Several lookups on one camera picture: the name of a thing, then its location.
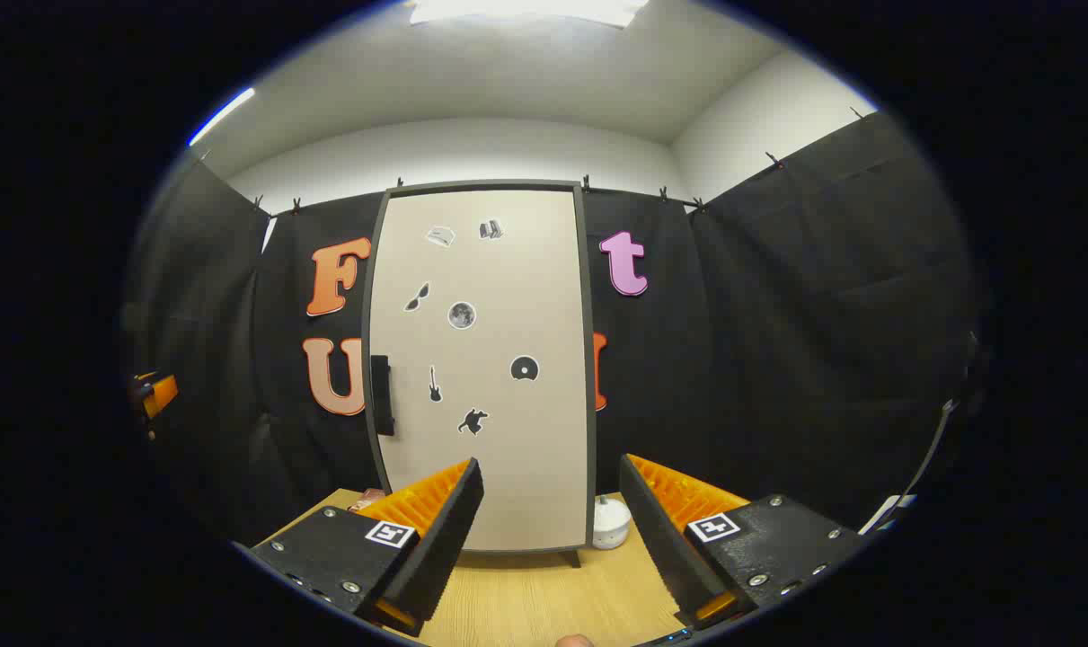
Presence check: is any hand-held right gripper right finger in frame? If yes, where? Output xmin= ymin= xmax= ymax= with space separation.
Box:
xmin=619 ymin=453 xmax=868 ymax=630

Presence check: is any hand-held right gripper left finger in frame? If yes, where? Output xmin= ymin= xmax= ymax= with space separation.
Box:
xmin=249 ymin=456 xmax=486 ymax=637

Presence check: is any grey cabinet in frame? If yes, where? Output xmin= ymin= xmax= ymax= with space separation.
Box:
xmin=361 ymin=180 xmax=598 ymax=569

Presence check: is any beige cabinet door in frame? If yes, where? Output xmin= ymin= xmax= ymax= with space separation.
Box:
xmin=364 ymin=184 xmax=596 ymax=552

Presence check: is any white round jar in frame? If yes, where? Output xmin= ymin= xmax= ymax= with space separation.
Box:
xmin=592 ymin=494 xmax=632 ymax=551

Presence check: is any black backdrop cloth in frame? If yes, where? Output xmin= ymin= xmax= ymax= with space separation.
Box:
xmin=123 ymin=110 xmax=989 ymax=540

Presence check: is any ceiling strip light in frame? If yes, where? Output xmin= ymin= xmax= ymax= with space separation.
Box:
xmin=189 ymin=87 xmax=257 ymax=146

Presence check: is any ceiling light panel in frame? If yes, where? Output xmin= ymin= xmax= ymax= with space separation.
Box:
xmin=407 ymin=0 xmax=650 ymax=28

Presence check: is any black door handle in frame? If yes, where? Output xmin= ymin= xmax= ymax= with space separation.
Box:
xmin=370 ymin=355 xmax=395 ymax=437

